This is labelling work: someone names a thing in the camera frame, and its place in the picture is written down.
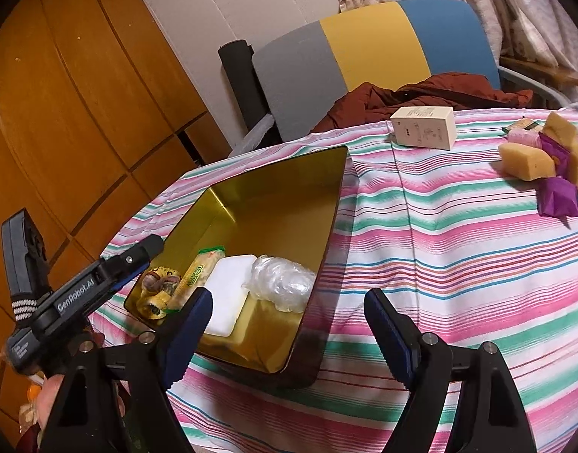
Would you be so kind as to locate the wooden wardrobe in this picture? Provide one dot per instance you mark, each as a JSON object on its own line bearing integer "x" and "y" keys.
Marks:
{"x": 81, "y": 104}

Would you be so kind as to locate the pink tape roll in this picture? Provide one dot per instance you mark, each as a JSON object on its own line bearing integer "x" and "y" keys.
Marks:
{"x": 524, "y": 139}

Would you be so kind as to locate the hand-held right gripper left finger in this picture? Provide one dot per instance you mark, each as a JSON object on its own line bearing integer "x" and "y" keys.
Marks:
{"x": 194, "y": 323}

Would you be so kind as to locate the orange yellow item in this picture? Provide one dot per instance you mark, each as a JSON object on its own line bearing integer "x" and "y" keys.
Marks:
{"x": 31, "y": 398}

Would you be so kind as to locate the purple foil packet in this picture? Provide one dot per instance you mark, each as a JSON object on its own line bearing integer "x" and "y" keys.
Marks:
{"x": 555, "y": 153}
{"x": 560, "y": 198}

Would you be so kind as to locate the clear plastic bag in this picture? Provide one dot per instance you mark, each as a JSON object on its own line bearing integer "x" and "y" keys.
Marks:
{"x": 279, "y": 281}

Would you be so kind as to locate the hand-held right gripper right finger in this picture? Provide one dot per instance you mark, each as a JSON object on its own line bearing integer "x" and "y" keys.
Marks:
{"x": 388, "y": 323}

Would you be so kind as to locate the wooden bed frame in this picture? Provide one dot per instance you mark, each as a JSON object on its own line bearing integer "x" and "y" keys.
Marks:
{"x": 543, "y": 73}

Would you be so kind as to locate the striped tablecloth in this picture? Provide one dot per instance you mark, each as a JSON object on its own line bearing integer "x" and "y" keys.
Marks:
{"x": 435, "y": 255}

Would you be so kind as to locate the grey yellow blue chair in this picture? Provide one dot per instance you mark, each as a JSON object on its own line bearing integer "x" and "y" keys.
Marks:
{"x": 364, "y": 42}

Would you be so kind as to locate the white foam block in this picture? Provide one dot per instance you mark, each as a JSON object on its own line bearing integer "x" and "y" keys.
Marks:
{"x": 227, "y": 288}

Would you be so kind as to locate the black rolled mat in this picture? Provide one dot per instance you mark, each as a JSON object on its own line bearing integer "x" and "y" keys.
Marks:
{"x": 237, "y": 75}

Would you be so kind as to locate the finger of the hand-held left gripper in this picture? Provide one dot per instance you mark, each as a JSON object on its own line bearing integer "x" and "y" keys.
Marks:
{"x": 138, "y": 255}

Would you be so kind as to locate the brown jacket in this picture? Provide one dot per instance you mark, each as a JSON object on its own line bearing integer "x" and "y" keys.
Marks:
{"x": 411, "y": 96}

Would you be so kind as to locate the small green box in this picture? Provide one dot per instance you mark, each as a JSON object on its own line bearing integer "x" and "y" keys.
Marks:
{"x": 524, "y": 125}

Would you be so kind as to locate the white carton box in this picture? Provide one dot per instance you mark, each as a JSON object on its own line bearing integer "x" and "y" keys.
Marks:
{"x": 423, "y": 127}

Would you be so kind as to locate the yellow brown patterned snack packet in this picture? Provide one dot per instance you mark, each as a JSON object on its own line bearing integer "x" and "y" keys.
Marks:
{"x": 159, "y": 283}

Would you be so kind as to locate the yellow green snack packet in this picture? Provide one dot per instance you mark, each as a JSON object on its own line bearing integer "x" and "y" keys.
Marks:
{"x": 199, "y": 269}

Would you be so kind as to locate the person's left hand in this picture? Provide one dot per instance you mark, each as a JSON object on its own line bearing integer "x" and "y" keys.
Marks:
{"x": 49, "y": 401}

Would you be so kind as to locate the gold metal tin box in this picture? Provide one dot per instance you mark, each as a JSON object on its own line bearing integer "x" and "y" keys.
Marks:
{"x": 270, "y": 198}

